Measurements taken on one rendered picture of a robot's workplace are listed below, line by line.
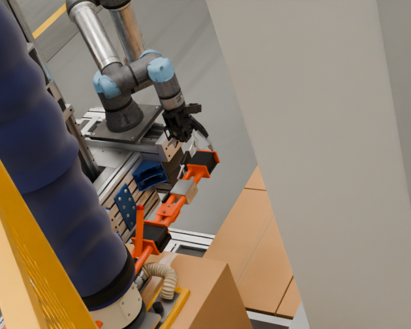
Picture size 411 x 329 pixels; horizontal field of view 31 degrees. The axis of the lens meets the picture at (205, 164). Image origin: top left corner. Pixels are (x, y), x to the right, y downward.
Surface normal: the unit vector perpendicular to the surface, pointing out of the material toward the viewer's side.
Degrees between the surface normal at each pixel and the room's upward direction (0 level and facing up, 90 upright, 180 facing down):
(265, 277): 0
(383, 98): 90
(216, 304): 90
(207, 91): 0
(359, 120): 90
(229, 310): 90
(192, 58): 0
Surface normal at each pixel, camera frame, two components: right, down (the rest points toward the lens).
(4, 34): 0.90, -0.04
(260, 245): -0.28, -0.76
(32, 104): 0.88, 0.33
